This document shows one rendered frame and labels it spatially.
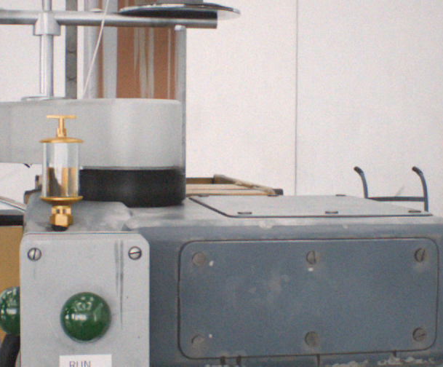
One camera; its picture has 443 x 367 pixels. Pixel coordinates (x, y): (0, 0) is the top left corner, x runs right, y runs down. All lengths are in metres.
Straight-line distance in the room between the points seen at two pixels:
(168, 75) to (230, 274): 0.52
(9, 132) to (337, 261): 0.31
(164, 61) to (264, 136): 4.82
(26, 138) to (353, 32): 5.36
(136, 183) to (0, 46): 5.10
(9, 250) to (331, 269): 0.44
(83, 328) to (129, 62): 0.59
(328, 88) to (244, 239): 5.41
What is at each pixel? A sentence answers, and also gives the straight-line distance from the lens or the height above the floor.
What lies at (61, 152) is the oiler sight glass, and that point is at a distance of 0.63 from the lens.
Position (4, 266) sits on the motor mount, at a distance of 1.00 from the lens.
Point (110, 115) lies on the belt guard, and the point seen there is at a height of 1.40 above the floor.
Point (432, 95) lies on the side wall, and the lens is 6.26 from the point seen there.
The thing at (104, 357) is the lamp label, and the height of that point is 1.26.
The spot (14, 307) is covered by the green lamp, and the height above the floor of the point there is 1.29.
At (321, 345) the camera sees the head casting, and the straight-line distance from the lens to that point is 0.65.
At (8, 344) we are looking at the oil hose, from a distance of 0.64.
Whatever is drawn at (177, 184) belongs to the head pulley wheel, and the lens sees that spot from 0.74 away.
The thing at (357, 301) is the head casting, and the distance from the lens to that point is 0.65.
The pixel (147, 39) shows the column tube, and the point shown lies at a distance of 1.11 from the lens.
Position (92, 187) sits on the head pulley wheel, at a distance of 0.73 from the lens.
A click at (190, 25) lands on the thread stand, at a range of 0.96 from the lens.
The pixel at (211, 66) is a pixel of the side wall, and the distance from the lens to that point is 5.87.
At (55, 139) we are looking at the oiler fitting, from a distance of 0.63.
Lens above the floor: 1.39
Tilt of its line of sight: 3 degrees down
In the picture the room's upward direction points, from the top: straight up
